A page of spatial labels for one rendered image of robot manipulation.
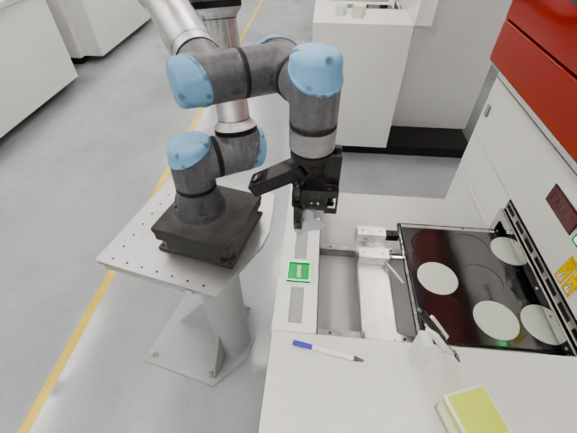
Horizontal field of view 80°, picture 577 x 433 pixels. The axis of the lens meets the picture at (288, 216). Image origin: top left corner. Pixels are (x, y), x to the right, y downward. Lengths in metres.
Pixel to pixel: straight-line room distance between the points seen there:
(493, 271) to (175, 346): 1.40
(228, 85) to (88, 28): 4.46
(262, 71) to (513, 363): 0.70
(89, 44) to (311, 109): 4.63
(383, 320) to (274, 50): 0.63
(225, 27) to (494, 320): 0.91
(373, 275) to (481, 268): 0.28
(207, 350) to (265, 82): 1.44
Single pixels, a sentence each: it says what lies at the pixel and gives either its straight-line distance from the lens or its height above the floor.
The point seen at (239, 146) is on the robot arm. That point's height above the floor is 1.11.
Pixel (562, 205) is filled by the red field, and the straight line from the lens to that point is 0.98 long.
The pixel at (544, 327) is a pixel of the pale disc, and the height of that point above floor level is 0.90.
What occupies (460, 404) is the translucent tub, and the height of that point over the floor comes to 1.03.
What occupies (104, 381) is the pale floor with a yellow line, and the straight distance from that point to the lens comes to 1.92.
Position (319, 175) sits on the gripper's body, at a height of 1.26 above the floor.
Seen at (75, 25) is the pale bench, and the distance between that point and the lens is 5.04.
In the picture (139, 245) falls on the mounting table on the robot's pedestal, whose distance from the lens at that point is 1.16.
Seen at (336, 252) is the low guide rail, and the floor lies 0.84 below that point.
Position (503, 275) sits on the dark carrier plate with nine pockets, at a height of 0.90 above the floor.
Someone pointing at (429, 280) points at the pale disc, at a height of 0.90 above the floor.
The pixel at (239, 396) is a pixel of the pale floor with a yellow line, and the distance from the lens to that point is 1.72.
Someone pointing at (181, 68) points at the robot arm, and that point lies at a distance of 0.54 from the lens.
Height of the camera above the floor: 1.63
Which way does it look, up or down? 45 degrees down
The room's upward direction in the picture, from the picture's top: straight up
